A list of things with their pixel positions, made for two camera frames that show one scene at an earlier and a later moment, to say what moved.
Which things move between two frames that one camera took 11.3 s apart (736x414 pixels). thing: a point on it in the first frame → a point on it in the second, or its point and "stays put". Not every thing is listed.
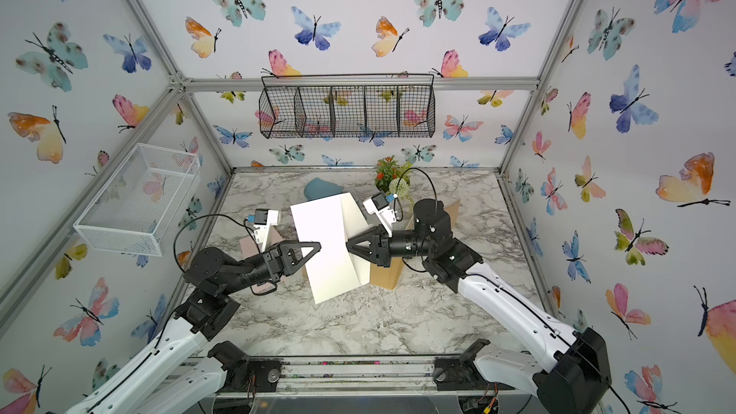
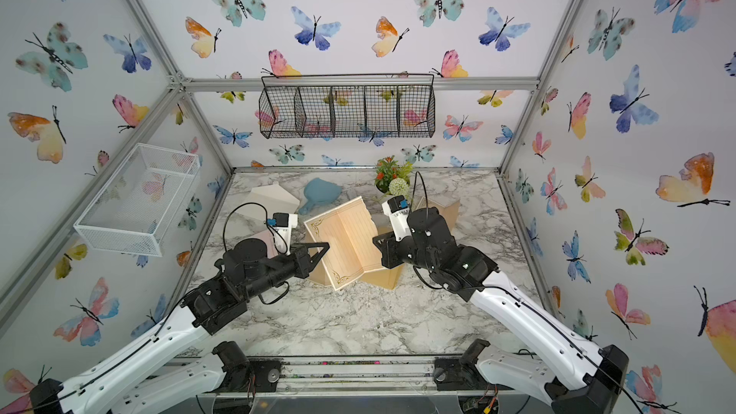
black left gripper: [280, 262] stays put
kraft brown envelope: [387, 276] stays put
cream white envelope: [333, 221] → [273, 197]
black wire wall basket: [347, 105] stays put
